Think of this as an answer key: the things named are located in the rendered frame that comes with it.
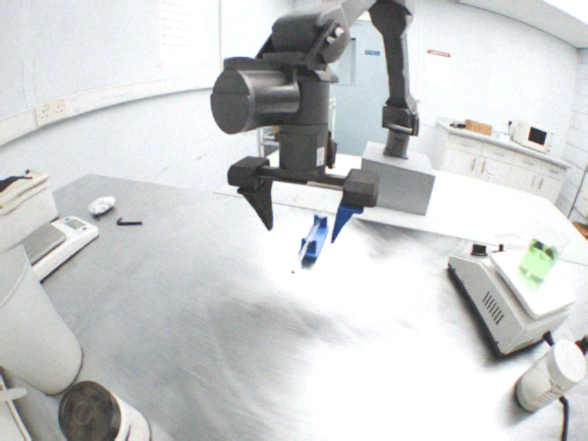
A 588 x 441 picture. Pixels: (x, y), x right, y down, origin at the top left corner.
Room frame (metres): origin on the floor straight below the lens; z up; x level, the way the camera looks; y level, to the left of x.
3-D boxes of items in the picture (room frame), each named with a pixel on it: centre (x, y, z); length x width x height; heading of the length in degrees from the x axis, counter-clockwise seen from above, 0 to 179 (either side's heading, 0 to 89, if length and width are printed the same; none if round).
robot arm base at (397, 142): (0.59, -0.26, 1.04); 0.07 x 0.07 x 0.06; 71
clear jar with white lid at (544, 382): (0.02, -0.30, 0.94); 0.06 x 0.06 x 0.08
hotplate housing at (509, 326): (0.18, -0.33, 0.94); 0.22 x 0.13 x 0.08; 179
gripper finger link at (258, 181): (0.29, 0.03, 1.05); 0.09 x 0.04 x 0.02; 71
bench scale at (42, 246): (0.29, 0.58, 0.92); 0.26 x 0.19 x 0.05; 160
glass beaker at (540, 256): (0.15, -0.32, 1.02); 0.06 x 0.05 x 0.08; 110
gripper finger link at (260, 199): (0.31, 0.05, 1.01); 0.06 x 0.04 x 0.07; 161
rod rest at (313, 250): (0.36, -0.04, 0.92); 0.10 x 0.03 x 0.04; 161
